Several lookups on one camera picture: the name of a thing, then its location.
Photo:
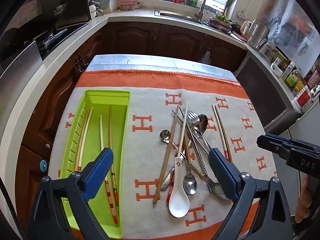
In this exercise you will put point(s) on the lime green plastic tray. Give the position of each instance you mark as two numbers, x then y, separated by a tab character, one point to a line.
100	100

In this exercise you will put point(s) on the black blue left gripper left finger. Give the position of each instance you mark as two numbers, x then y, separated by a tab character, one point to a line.
48	219

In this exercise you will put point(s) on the embossed handle steel spoon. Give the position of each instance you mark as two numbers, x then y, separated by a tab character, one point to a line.
167	179

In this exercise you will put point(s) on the stainless steel fork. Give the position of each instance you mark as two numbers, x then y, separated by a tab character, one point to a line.
195	126

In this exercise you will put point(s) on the stainless steel kettle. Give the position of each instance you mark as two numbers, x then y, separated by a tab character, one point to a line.
257	33

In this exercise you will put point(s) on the brown square wooden chopstick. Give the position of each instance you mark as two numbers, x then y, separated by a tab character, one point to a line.
191	166

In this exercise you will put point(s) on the white countertop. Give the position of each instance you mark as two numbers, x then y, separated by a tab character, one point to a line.
31	87

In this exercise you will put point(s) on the kitchen sink faucet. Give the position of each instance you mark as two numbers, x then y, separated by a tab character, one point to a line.
198	15

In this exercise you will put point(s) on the long brown wooden chopstick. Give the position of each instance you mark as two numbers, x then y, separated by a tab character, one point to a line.
166	159

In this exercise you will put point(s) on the red white box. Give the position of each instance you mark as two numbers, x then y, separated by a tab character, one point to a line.
303	100

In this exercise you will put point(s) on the orange beige H-pattern blanket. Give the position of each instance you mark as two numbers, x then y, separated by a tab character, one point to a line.
154	96

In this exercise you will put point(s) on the dark brown wooden chopstick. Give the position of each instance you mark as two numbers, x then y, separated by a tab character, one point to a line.
225	137
225	148

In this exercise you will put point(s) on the light bamboo chopstick red end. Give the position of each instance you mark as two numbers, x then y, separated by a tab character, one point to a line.
113	176

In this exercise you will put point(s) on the person's hand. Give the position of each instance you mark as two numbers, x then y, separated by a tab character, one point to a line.
304	201

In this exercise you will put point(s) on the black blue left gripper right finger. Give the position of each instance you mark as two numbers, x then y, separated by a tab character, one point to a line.
272	219

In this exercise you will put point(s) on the white ceramic soup spoon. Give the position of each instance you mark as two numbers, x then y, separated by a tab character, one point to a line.
180	211

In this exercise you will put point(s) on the pale bamboo chopstick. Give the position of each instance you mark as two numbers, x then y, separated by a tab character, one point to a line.
83	143
80	142

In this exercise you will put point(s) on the large stainless steel spoon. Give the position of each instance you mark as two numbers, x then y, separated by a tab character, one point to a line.
203	122

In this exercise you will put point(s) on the dark wooden cabinets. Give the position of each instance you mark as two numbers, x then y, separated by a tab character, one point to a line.
114	38

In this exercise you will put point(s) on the cream white chopstick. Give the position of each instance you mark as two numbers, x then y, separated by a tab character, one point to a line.
103	159
182	129

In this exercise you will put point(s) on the stainless steel metal chopstick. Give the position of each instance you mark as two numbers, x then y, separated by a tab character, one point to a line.
198	145

